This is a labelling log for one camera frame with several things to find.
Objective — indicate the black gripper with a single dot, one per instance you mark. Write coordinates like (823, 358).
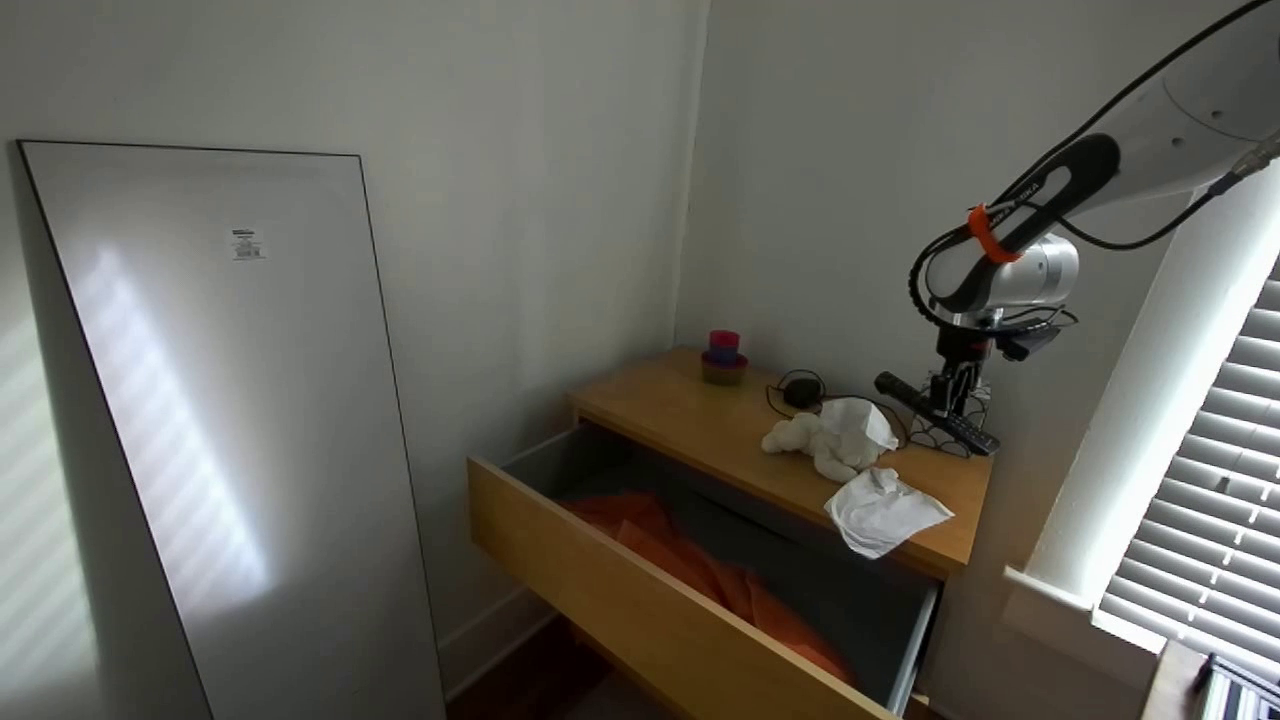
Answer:
(961, 358)

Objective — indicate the black TV remote control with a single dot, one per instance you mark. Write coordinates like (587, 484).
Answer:
(932, 418)

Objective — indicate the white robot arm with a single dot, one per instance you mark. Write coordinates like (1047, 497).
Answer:
(1184, 122)

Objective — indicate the white paper towel sheet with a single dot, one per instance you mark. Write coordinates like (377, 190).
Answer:
(882, 512)

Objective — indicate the white fluffy towel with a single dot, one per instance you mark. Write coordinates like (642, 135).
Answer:
(801, 439)

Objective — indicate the light wooden cupboard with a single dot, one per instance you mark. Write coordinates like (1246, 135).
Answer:
(682, 412)

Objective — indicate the crumpled white tissue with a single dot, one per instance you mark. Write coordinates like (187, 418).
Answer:
(860, 427)

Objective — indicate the small red maroon cup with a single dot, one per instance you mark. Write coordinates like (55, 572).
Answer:
(725, 362)

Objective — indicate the white window blinds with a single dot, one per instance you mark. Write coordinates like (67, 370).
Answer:
(1215, 493)

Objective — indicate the orange cloth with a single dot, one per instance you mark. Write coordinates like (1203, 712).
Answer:
(693, 562)

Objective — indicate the wooden drawer with grey sides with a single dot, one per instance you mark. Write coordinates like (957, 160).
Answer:
(614, 586)

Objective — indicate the large white leaning board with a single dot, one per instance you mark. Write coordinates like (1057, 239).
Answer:
(241, 466)

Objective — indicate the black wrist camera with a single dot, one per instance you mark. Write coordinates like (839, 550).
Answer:
(1034, 327)

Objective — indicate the white window frame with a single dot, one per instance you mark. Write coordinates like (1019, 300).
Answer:
(1144, 412)

